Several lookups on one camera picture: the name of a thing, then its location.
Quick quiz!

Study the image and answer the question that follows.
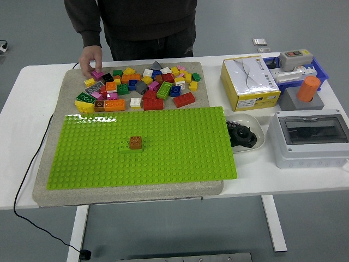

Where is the dark green long toy brick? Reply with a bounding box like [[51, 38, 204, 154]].
[[76, 92, 97, 105]]

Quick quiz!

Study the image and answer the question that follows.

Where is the dark grey toy brick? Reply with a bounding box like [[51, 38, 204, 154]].
[[134, 80, 149, 96]]

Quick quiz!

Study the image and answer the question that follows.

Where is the white circuit breaker row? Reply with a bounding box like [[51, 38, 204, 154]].
[[298, 64, 318, 78]]

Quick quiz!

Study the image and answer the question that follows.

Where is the grey square block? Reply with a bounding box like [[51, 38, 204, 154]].
[[278, 87, 326, 111]]

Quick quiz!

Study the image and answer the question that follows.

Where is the person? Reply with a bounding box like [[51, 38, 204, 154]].
[[64, 0, 197, 79]]

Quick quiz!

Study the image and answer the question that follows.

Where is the white power strip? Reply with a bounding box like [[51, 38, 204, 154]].
[[268, 69, 303, 84]]

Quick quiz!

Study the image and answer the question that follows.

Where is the yellow white carton box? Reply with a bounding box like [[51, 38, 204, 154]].
[[220, 55, 281, 112]]

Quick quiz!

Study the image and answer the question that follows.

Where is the green studded baseplate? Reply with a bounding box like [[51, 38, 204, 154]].
[[46, 106, 238, 190]]

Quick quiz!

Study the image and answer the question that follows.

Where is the lime long toy brick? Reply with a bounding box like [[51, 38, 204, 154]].
[[156, 81, 173, 101]]

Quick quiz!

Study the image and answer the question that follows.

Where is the grey long toy brick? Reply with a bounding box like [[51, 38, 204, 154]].
[[84, 82, 104, 95]]

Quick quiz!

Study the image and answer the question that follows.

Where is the white shallow dish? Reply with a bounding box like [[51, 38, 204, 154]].
[[225, 113, 266, 153]]

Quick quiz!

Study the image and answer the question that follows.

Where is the grey-brown table mat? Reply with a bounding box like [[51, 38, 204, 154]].
[[32, 61, 225, 208]]

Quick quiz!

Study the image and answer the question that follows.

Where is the grey metal panel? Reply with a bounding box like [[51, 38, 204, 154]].
[[116, 252, 254, 262]]

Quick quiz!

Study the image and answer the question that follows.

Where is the orange long toy brick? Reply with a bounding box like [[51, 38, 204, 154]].
[[104, 99, 127, 112], [121, 73, 141, 84]]

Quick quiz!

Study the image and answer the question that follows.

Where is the grey switch box red button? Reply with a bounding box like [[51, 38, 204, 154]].
[[278, 49, 314, 72]]

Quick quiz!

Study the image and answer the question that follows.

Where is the white table leg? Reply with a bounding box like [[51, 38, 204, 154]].
[[67, 205, 90, 262], [261, 195, 288, 252]]

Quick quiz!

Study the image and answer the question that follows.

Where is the brown square toy brick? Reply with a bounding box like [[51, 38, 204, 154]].
[[129, 136, 143, 151]]

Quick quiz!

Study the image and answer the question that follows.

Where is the black power cord with plug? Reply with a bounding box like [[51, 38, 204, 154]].
[[13, 62, 92, 260]]

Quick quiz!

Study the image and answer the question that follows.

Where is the large black hex nut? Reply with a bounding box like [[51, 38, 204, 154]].
[[233, 126, 258, 148]]

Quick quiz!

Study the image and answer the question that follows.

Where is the blue plastic bin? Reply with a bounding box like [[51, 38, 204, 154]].
[[262, 56, 330, 95]]

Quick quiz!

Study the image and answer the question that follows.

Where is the lime green toy brick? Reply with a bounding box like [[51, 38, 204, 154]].
[[118, 140, 145, 153]]

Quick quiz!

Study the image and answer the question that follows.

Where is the yellow curved toy brick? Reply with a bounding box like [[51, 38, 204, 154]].
[[74, 100, 95, 114]]

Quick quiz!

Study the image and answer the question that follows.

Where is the white distribution box clear lid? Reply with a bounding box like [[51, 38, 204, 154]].
[[267, 109, 349, 169]]

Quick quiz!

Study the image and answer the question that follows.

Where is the red long toy brick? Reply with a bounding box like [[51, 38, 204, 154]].
[[143, 98, 165, 111], [173, 92, 196, 109]]

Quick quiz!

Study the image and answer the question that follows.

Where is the orange cylinder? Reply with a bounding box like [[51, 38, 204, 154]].
[[296, 75, 321, 103]]

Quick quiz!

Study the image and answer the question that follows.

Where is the person's right hand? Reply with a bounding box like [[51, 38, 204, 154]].
[[79, 45, 103, 79]]

